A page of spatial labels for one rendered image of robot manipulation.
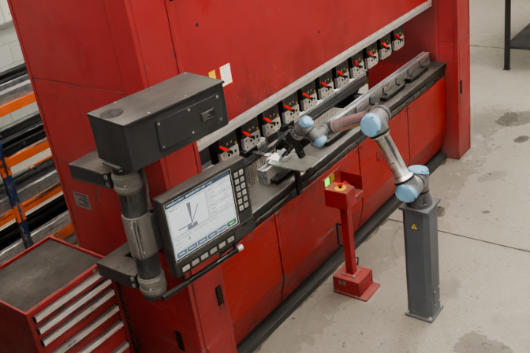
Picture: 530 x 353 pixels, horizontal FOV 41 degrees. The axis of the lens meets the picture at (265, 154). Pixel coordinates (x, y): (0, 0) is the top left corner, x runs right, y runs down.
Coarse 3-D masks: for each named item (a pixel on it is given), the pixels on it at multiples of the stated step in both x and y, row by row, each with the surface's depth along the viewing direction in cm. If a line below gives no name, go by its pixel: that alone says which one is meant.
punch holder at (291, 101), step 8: (288, 96) 426; (296, 96) 433; (280, 104) 425; (288, 104) 428; (296, 104) 434; (280, 112) 428; (288, 112) 428; (296, 112) 435; (280, 120) 431; (288, 120) 430
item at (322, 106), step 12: (348, 84) 532; (360, 84) 547; (336, 96) 521; (348, 96) 536; (312, 108) 499; (324, 108) 511; (264, 144) 460; (276, 144) 471; (252, 156) 452; (204, 168) 434
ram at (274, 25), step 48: (192, 0) 348; (240, 0) 377; (288, 0) 411; (336, 0) 451; (384, 0) 500; (192, 48) 354; (240, 48) 383; (288, 48) 418; (336, 48) 461; (240, 96) 390
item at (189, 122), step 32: (128, 96) 281; (160, 96) 276; (192, 96) 273; (224, 96) 286; (96, 128) 269; (128, 128) 256; (160, 128) 266; (192, 128) 277; (128, 160) 261; (128, 192) 274; (128, 224) 281; (160, 288) 296
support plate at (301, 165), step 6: (294, 156) 429; (306, 156) 426; (270, 162) 425; (276, 162) 424; (282, 162) 423; (288, 162) 422; (294, 162) 421; (300, 162) 420; (306, 162) 419; (312, 162) 418; (288, 168) 416; (294, 168) 414; (300, 168) 413; (306, 168) 412
